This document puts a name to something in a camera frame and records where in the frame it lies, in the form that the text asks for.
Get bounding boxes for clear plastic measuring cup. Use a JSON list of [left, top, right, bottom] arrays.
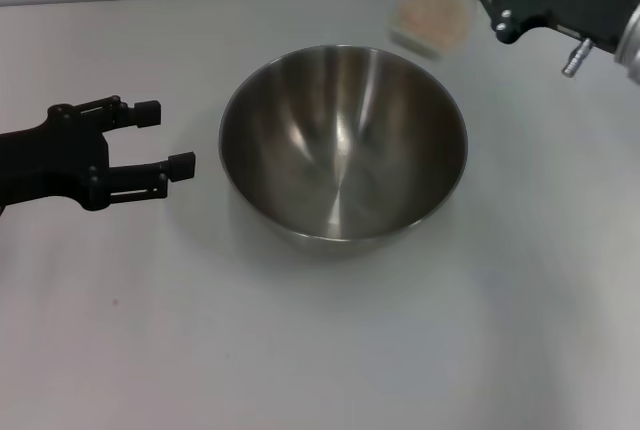
[[387, 0, 475, 62]]

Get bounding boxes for white rice grains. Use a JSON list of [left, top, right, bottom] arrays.
[[397, 0, 472, 54]]

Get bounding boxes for stainless steel mixing bowl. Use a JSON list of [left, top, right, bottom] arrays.
[[218, 44, 470, 260]]

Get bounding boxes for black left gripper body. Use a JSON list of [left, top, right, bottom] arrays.
[[0, 103, 111, 214]]

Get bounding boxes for black cable with silver plug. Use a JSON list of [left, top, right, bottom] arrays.
[[560, 38, 596, 77]]

